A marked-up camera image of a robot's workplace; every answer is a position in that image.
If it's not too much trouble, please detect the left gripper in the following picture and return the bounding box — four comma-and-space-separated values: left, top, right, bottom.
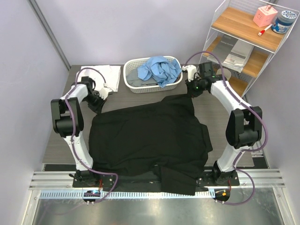
84, 93, 107, 115

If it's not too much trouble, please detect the black long sleeve shirt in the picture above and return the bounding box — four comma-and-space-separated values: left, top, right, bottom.
89, 94, 212, 195

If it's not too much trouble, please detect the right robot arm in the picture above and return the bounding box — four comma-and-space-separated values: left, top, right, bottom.
182, 62, 263, 186

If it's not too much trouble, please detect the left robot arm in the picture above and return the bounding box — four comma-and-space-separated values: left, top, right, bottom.
51, 76, 108, 187

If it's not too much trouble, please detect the white plastic laundry basket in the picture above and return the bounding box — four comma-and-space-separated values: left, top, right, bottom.
123, 56, 183, 94

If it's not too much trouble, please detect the folded white shirt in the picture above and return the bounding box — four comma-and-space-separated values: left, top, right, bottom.
78, 65, 121, 92

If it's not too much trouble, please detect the yellow translucent cup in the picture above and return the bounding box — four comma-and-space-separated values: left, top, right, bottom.
216, 68, 232, 81

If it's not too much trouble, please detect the blue crumpled shirt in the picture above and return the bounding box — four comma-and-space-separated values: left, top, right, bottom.
137, 56, 182, 88

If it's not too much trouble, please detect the grey shirt in basket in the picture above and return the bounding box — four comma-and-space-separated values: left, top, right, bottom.
126, 70, 157, 87

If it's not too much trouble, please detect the white grey booklet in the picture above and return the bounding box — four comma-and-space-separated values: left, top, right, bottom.
223, 39, 254, 72

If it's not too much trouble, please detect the pink cube power strip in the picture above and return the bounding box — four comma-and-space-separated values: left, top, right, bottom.
253, 5, 278, 27

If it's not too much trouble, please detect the blue patterned jar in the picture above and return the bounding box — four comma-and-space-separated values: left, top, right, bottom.
271, 10, 297, 34

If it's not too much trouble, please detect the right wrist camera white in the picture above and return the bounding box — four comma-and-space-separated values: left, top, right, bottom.
182, 65, 197, 82

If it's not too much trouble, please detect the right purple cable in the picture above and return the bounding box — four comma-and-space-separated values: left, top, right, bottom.
184, 51, 268, 205

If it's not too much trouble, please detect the purple cable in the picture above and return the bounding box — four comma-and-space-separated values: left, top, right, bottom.
184, 51, 268, 205
65, 67, 119, 203

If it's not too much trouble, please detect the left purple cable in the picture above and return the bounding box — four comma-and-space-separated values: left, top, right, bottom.
65, 67, 119, 203

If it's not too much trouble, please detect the white wire wooden shelf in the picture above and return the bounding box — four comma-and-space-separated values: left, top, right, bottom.
199, 0, 300, 97

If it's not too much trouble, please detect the aluminium frame rail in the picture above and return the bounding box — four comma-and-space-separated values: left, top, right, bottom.
30, 169, 285, 189

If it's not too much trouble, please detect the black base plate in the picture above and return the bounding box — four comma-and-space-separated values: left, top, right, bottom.
69, 167, 240, 193

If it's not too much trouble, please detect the white slotted cable duct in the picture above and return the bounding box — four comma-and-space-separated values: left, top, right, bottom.
39, 189, 215, 200

